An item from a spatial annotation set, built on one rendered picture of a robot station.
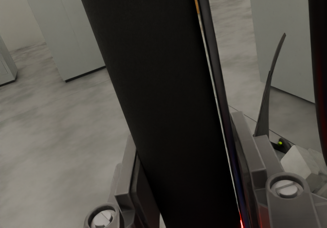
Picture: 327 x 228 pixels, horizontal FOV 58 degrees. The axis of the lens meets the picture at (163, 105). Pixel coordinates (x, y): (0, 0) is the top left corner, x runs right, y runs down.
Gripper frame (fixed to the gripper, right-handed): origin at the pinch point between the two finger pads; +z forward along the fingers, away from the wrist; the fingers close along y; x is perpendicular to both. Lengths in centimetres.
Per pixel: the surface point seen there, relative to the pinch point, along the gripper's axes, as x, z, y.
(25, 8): -46, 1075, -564
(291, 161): -34, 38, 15
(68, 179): -152, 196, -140
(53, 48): -92, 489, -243
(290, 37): -89, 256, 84
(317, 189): -36, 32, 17
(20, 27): -103, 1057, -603
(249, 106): -153, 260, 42
